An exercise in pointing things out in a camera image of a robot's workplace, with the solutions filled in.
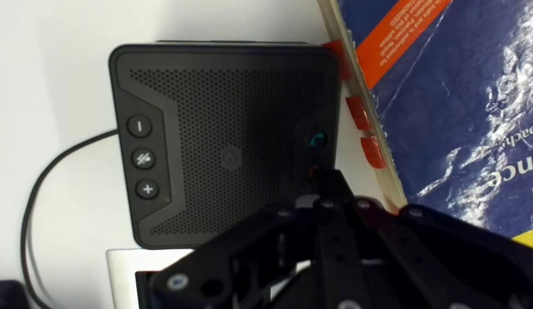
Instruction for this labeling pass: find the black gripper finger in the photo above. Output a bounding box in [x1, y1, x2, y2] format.
[311, 170, 364, 309]

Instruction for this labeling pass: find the black speakerphone device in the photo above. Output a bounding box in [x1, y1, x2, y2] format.
[108, 43, 340, 249]

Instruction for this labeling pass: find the blue artificial intelligence textbook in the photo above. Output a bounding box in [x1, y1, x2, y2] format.
[318, 0, 533, 248]

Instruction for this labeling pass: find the black cable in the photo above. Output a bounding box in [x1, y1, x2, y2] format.
[19, 129, 120, 309]

